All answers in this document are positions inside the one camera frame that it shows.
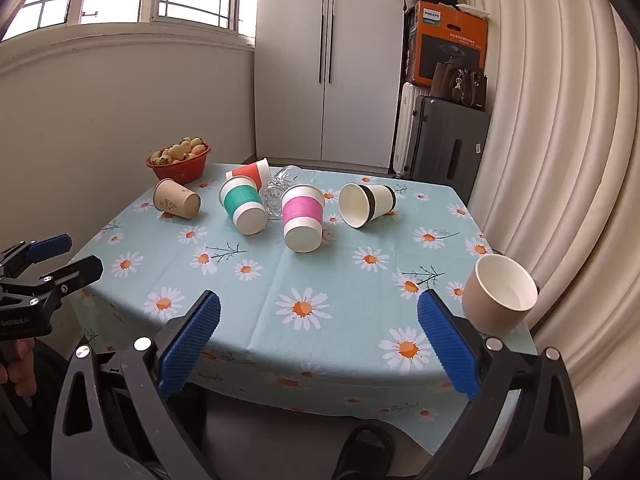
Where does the pink sleeve paper cup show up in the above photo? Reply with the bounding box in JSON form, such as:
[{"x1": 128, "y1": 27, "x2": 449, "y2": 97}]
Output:
[{"x1": 280, "y1": 184, "x2": 326, "y2": 254}]

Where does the clear glass cup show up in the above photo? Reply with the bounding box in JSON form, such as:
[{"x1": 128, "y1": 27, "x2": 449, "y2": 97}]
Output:
[{"x1": 259, "y1": 164, "x2": 304, "y2": 221}]

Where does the brown handbag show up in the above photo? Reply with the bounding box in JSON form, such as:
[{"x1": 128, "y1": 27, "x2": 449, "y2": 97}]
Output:
[{"x1": 429, "y1": 61, "x2": 489, "y2": 112}]

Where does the black slipper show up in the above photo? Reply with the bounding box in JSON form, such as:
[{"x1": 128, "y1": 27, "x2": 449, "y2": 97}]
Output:
[{"x1": 332, "y1": 424, "x2": 395, "y2": 480}]

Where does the red bowl of fruit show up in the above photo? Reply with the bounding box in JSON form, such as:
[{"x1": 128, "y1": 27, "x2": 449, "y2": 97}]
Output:
[{"x1": 146, "y1": 144, "x2": 212, "y2": 185}]

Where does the black band white cup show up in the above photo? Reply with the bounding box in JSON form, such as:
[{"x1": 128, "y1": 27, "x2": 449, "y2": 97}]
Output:
[{"x1": 338, "y1": 183, "x2": 398, "y2": 230}]

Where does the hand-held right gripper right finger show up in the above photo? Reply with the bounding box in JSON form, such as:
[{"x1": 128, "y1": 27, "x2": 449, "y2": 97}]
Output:
[{"x1": 416, "y1": 288, "x2": 587, "y2": 480}]

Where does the red sleeve paper cup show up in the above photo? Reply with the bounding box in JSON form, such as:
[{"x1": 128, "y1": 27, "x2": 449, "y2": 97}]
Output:
[{"x1": 225, "y1": 157, "x2": 271, "y2": 189}]

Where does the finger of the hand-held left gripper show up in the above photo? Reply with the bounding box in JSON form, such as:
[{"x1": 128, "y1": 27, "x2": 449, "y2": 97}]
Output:
[
  {"x1": 0, "y1": 233, "x2": 74, "y2": 279},
  {"x1": 39, "y1": 254, "x2": 105, "y2": 302}
]

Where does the white suitcase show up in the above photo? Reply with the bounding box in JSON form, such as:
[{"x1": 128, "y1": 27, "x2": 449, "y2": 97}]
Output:
[{"x1": 392, "y1": 81, "x2": 432, "y2": 177}]

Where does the green sleeve paper cup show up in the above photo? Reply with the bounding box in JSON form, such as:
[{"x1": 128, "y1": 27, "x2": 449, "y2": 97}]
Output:
[{"x1": 219, "y1": 176, "x2": 269, "y2": 236}]

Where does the white wardrobe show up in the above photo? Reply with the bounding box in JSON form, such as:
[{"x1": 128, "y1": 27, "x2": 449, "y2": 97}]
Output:
[{"x1": 254, "y1": 0, "x2": 405, "y2": 171}]

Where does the person's left hand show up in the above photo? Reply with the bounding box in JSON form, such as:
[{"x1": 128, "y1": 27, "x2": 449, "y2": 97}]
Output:
[{"x1": 0, "y1": 336, "x2": 39, "y2": 399}]

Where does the brown kraft paper cup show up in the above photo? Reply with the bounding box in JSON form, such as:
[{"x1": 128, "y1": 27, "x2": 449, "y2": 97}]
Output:
[{"x1": 153, "y1": 178, "x2": 202, "y2": 220}]

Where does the cream curtain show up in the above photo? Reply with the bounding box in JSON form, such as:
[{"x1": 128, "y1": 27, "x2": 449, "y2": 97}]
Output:
[{"x1": 457, "y1": 0, "x2": 640, "y2": 480}]

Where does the orange cardboard box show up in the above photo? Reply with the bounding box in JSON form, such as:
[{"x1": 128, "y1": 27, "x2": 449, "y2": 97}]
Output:
[{"x1": 403, "y1": 1, "x2": 490, "y2": 87}]

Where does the dark grey suitcase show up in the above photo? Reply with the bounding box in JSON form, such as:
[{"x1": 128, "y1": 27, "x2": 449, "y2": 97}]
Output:
[{"x1": 407, "y1": 94, "x2": 492, "y2": 207}]

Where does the beige cup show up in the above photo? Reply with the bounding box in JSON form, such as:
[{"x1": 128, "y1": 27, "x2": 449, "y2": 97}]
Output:
[{"x1": 460, "y1": 253, "x2": 540, "y2": 334}]

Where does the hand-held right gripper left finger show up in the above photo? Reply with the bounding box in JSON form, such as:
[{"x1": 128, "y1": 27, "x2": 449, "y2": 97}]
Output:
[{"x1": 50, "y1": 289, "x2": 223, "y2": 480}]

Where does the pile of pale fruits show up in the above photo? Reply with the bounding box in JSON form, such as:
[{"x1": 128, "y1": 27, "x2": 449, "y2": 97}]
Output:
[{"x1": 150, "y1": 136, "x2": 208, "y2": 166}]

